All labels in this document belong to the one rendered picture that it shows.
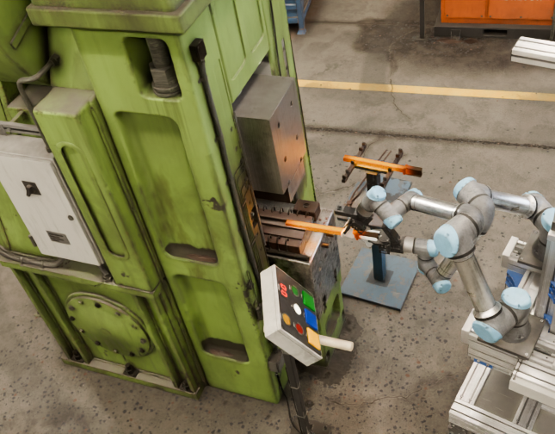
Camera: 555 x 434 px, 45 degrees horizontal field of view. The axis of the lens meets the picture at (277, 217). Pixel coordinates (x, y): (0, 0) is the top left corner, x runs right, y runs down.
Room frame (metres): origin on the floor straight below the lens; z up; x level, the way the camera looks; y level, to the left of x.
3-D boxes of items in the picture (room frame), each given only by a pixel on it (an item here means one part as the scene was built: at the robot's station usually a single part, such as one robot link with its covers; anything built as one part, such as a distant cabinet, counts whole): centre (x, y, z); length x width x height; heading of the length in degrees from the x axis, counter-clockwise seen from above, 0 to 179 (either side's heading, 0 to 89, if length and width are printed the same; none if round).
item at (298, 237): (2.41, 0.06, 0.96); 0.42 x 0.20 x 0.09; 61
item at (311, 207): (2.49, -0.15, 0.95); 0.12 x 0.08 x 0.06; 61
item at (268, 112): (2.44, 0.04, 1.56); 0.42 x 0.39 x 0.40; 61
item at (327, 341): (1.96, -0.03, 0.62); 0.44 x 0.05 x 0.05; 61
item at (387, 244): (2.13, -0.50, 0.98); 0.12 x 0.08 x 0.09; 61
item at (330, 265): (2.46, 0.04, 0.69); 0.56 x 0.38 x 0.45; 61
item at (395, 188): (2.74, -0.56, 0.68); 0.40 x 0.30 x 0.02; 145
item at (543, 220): (2.02, -1.22, 0.98); 0.13 x 0.12 x 0.14; 10
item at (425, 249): (2.05, -0.64, 0.98); 0.11 x 0.08 x 0.09; 61
